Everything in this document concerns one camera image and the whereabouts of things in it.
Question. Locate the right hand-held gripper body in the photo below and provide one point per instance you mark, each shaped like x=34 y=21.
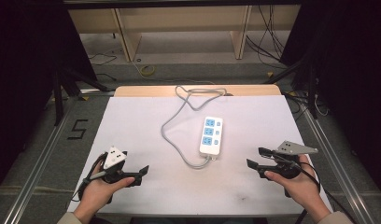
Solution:
x=296 y=148

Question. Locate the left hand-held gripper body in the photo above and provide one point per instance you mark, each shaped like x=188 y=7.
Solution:
x=114 y=157

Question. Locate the person's left hand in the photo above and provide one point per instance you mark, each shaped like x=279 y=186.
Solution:
x=96 y=193

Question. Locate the person's right hand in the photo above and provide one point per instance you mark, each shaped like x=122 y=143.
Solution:
x=303 y=189

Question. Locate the white table mat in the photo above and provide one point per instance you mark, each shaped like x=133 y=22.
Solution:
x=142 y=124

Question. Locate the white power strip blue sockets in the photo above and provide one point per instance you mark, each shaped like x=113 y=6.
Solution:
x=211 y=137

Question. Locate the black metal stand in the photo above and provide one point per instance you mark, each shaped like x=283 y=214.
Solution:
x=311 y=93
x=58 y=99

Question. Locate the black curtain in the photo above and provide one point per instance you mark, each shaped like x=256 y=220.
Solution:
x=350 y=77
x=23 y=77

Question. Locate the light wooden shelf unit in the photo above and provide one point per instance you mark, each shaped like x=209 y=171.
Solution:
x=129 y=40

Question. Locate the black overhead bar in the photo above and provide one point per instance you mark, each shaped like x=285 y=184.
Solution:
x=179 y=3

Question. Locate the aluminium floor rail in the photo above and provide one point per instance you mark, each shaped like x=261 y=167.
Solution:
x=39 y=165
x=335 y=161

